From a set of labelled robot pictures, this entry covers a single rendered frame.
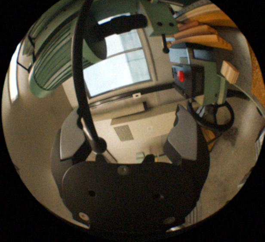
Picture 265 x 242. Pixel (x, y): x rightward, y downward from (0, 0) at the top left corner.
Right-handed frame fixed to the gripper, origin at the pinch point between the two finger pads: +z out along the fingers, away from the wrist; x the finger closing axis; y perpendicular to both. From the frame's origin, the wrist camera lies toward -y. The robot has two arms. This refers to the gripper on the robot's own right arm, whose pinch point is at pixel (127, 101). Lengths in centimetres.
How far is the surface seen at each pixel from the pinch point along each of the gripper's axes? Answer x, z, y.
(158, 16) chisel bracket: 6.7, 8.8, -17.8
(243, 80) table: 23.8, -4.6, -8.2
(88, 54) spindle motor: -7.9, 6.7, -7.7
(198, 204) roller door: 169, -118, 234
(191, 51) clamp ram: 17.8, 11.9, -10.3
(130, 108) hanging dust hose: -1, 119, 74
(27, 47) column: -38.2, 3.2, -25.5
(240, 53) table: 22.3, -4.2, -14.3
